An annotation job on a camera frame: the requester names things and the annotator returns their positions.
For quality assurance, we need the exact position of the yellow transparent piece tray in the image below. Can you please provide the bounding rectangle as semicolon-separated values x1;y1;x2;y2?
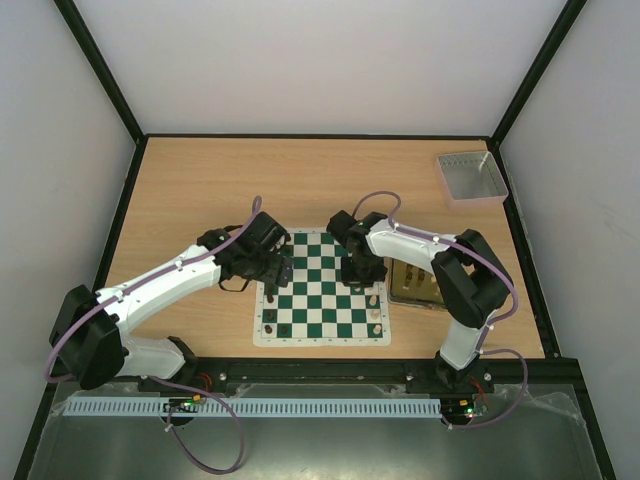
387;259;445;311

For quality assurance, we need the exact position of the green white chess board mat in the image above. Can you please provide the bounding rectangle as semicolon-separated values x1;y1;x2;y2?
253;228;391;348

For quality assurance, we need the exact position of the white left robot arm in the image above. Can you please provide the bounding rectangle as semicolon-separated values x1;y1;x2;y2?
49;212;293;390

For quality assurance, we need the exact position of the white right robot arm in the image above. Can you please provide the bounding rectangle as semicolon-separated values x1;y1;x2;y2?
327;210;519;392

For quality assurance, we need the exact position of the grey metal tin box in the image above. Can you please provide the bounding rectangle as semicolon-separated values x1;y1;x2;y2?
435;151;509;209

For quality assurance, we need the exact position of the black cage frame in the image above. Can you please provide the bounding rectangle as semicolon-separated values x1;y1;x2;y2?
14;1;615;479

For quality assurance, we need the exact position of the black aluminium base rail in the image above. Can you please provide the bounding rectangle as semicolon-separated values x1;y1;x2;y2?
137;357;581;396

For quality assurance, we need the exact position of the light blue slotted cable duct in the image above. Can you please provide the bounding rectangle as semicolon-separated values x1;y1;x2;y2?
62;397;441;419

